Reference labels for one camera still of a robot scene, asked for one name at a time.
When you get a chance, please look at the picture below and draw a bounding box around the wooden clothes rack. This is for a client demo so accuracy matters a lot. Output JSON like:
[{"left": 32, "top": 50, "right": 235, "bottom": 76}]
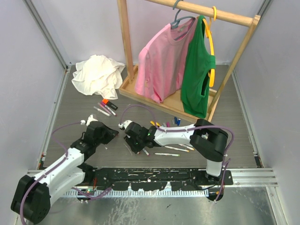
[{"left": 117, "top": 0, "right": 261, "bottom": 122}]

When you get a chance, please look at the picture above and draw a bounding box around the grey cable duct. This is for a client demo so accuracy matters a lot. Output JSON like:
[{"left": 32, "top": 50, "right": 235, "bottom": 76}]
[{"left": 63, "top": 188, "right": 210, "bottom": 198}]

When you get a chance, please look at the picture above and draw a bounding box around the light grey cap marker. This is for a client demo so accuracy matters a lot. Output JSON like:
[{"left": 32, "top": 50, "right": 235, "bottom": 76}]
[{"left": 93, "top": 106, "right": 111, "bottom": 117}]

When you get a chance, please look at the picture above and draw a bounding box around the pink cap marker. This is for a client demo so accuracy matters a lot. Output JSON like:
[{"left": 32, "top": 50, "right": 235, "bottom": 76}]
[{"left": 98, "top": 102, "right": 117, "bottom": 116}]

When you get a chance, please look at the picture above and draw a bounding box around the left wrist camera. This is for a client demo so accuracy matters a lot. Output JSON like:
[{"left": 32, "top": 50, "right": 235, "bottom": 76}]
[{"left": 80, "top": 114, "right": 98, "bottom": 126}]

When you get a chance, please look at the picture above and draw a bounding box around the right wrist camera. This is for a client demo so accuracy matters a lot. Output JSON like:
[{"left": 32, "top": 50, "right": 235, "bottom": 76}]
[{"left": 118, "top": 120, "right": 132, "bottom": 130}]

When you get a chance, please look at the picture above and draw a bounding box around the grey clothes hanger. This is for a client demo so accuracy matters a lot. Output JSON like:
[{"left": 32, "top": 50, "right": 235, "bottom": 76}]
[{"left": 170, "top": 9, "right": 196, "bottom": 41}]

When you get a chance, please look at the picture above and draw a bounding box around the yellow cap marker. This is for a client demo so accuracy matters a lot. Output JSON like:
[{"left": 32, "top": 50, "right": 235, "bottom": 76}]
[{"left": 180, "top": 144, "right": 195, "bottom": 150}]

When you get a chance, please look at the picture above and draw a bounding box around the magenta cap marker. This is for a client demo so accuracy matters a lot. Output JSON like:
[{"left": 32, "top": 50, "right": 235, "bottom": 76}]
[{"left": 142, "top": 148, "right": 150, "bottom": 156}]

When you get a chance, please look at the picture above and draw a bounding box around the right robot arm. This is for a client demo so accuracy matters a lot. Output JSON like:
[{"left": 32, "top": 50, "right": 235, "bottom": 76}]
[{"left": 119, "top": 119, "right": 228, "bottom": 185}]

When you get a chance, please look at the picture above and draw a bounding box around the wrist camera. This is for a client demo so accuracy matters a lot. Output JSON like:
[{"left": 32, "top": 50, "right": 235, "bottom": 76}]
[
  {"left": 118, "top": 120, "right": 132, "bottom": 130},
  {"left": 80, "top": 114, "right": 98, "bottom": 126}
]

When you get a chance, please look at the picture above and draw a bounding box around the orange black highlighter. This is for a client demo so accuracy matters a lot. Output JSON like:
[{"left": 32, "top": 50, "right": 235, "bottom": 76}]
[{"left": 102, "top": 99, "right": 118, "bottom": 110}]

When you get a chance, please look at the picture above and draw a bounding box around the white crumpled cloth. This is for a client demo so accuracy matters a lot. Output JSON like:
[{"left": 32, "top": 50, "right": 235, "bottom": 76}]
[{"left": 72, "top": 55, "right": 125, "bottom": 100}]

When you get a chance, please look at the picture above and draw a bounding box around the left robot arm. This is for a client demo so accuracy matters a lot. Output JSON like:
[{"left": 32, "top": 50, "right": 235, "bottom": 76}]
[{"left": 11, "top": 120, "right": 119, "bottom": 225}]

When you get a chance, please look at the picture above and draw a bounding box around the green tank top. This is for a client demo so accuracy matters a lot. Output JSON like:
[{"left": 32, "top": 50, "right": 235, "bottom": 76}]
[{"left": 181, "top": 15, "right": 216, "bottom": 118}]

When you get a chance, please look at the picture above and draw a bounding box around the yellow clothes hanger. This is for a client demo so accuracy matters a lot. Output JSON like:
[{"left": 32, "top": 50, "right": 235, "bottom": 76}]
[{"left": 193, "top": 15, "right": 216, "bottom": 90}]

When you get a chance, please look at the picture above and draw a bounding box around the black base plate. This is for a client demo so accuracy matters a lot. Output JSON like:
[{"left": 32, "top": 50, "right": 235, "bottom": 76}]
[{"left": 76, "top": 167, "right": 233, "bottom": 191}]

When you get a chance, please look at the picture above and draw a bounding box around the green cap marker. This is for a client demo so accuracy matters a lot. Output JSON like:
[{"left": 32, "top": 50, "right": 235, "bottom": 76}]
[{"left": 154, "top": 152, "right": 180, "bottom": 157}]

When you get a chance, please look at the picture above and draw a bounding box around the pink t-shirt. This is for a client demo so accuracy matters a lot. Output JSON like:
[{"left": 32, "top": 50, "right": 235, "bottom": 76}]
[{"left": 135, "top": 18, "right": 197, "bottom": 103}]

